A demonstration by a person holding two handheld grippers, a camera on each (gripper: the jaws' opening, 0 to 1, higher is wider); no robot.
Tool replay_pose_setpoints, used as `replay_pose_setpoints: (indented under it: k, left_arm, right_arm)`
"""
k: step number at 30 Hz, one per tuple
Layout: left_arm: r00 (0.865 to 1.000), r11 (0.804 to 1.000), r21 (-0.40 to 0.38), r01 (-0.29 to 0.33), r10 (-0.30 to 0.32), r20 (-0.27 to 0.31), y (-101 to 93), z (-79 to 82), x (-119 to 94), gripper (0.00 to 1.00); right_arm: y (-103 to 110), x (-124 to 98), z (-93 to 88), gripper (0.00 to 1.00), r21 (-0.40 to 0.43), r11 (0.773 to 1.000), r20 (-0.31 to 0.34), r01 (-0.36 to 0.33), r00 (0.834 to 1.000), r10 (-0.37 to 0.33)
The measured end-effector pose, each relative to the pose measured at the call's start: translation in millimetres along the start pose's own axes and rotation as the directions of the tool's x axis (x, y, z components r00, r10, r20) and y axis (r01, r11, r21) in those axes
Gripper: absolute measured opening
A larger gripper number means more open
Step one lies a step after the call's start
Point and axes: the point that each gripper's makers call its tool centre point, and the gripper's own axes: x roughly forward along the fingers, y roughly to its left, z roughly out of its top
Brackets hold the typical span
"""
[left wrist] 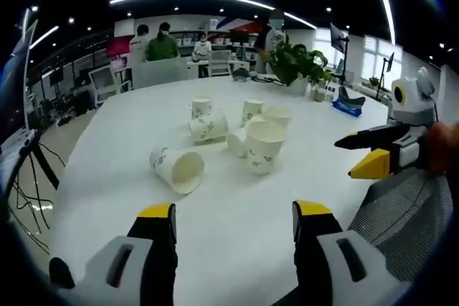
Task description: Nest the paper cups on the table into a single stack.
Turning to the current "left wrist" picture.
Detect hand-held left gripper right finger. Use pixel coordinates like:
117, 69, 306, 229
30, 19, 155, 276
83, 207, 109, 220
292, 199, 395, 306

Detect black floor cables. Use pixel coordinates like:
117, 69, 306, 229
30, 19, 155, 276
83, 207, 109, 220
9, 140, 67, 253

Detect cluster of white paper cups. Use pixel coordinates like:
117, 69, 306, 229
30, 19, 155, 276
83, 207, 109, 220
149, 96, 292, 195

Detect white desk partition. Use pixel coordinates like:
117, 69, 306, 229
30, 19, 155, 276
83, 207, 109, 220
131, 58, 190, 91

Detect green potted plant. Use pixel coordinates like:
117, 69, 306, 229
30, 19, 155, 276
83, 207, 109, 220
268, 42, 333, 96

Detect small black monitor on stand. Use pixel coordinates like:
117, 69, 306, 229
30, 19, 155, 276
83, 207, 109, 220
379, 51, 395, 87

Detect white office chair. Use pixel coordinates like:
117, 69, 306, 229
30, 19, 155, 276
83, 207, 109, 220
88, 67, 122, 109

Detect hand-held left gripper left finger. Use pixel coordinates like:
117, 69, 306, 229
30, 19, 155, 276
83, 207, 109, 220
82, 202, 179, 306

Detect person's right hand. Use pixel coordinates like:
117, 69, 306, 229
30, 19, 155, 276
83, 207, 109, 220
425, 122, 459, 175

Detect white table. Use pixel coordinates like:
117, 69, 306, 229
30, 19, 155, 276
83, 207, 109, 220
49, 75, 399, 306

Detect black table cable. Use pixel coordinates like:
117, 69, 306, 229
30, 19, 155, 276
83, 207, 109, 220
250, 72, 288, 87

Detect grey mesh office chair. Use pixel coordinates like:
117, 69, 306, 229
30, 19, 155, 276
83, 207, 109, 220
346, 168, 455, 282

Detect blue tissue pack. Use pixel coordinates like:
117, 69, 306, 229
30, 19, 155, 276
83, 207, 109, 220
331, 85, 366, 118

